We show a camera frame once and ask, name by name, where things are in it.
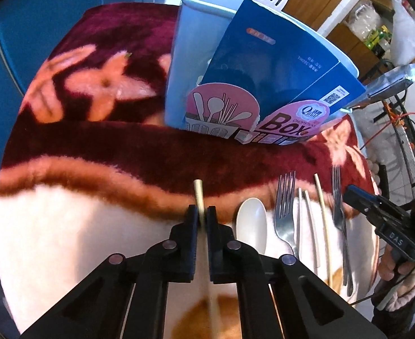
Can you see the person's right forearm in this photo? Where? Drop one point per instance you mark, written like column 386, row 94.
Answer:
column 403, row 295

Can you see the blue and pink cardboard label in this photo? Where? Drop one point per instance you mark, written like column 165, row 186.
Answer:
column 264, row 60

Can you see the person's right hand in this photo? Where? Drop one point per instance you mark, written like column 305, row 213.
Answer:
column 387, row 265

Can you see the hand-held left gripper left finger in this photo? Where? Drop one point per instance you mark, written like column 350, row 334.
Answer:
column 192, row 243

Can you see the white spoon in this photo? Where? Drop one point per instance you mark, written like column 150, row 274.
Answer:
column 251, row 222

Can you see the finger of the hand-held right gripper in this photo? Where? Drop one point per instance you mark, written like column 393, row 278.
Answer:
column 361, row 203

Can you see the beige chopstick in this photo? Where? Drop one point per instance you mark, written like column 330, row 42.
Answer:
column 198, row 194
column 323, row 219

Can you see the white plastic jug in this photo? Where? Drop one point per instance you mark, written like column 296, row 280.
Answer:
column 364, row 17

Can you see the light blue plastic utensil box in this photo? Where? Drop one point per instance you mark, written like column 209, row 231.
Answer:
column 184, row 60

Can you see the white plastic bag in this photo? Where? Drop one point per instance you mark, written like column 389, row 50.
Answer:
column 412, row 28

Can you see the wooden niche shelf cabinet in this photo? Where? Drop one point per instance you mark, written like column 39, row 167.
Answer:
column 348, row 49

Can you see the green bottle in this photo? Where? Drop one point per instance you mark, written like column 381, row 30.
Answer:
column 378, row 39

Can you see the silver metal fork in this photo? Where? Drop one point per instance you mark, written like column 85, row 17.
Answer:
column 285, row 219
column 338, row 212

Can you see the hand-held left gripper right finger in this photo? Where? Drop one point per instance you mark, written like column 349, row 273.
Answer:
column 212, row 243

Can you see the red floral printed blanket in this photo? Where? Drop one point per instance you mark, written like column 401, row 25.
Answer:
column 87, row 219

